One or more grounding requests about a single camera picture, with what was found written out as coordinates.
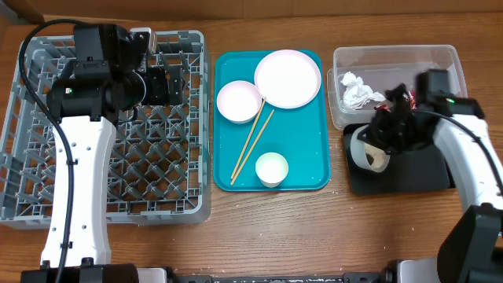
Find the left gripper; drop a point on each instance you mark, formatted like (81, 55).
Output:
(159, 95)

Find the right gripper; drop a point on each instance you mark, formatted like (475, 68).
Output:
(393, 108)

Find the red snack wrapper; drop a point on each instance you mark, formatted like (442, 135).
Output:
(410, 97)

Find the grey bowl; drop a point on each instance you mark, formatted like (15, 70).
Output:
(358, 152)

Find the white tissue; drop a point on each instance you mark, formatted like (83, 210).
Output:
(357, 94)

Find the white shallow bowl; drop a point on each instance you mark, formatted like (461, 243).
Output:
(239, 101)

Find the small white cup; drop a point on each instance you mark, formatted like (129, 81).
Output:
(271, 169)

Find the white rice pile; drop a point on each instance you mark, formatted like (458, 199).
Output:
(378, 160)

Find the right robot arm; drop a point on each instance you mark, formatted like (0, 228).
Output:
(456, 126)

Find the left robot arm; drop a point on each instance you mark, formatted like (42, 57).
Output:
(109, 75)

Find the black tray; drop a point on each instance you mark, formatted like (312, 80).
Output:
(419, 171)

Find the clear plastic bin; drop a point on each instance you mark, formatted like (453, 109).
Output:
(383, 68)

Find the grey plastic dish rack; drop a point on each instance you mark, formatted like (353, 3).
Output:
(159, 163)

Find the teal plastic tray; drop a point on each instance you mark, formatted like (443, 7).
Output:
(300, 135)

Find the left wooden chopstick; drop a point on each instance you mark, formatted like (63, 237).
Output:
(234, 173)

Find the wooden chopstick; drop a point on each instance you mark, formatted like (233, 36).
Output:
(240, 168)
(234, 173)

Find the right wooden chopstick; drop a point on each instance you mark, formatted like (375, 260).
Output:
(240, 168)

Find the large white plate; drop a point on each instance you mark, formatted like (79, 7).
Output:
(287, 79)

